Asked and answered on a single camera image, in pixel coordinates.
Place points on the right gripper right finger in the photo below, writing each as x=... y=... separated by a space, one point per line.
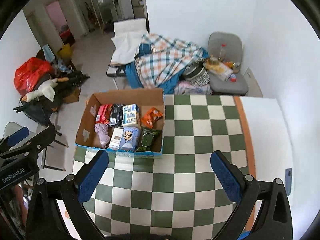
x=262 y=208

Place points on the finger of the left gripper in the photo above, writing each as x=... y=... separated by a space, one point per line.
x=17 y=137
x=37 y=143

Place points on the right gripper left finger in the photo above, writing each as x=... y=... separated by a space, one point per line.
x=44 y=220

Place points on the white box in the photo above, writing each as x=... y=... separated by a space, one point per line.
x=116 y=138

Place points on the purple fluffy towel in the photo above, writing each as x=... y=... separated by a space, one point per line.
x=102 y=131

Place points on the light blue tissue pack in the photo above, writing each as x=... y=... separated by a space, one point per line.
x=130 y=139

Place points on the red snack packet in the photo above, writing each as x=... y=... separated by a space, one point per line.
x=103 y=115

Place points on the green snack packet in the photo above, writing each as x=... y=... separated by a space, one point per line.
x=147 y=139

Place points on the orange snack packet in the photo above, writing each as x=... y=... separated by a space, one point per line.
x=151 y=117

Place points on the grey stool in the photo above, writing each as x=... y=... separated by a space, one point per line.
x=11 y=128

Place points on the blue phone on table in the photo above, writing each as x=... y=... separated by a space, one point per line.
x=288 y=180

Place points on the white goose plush toy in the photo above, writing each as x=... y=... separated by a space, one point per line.
x=46 y=89

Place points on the red plastic bag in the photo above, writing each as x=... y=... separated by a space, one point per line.
x=29 y=73

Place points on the black snack packet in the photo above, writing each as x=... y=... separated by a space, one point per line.
x=116 y=116

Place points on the cardboard box blue print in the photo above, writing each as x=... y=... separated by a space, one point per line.
x=144 y=98

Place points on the blue white carton pack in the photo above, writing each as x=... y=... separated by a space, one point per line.
x=131 y=116

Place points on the green white checkered mat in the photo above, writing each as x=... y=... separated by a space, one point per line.
x=177 y=193

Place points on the small red white bottle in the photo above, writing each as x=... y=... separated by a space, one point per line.
x=233 y=78

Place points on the pink floral cushion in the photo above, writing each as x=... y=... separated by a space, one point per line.
x=185 y=88

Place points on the yellow white snack bag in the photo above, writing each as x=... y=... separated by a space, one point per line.
x=219 y=70

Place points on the plaid blanket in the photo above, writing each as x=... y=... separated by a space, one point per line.
x=161 y=62

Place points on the black white patterned hat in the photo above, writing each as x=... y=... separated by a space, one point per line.
x=196 y=75

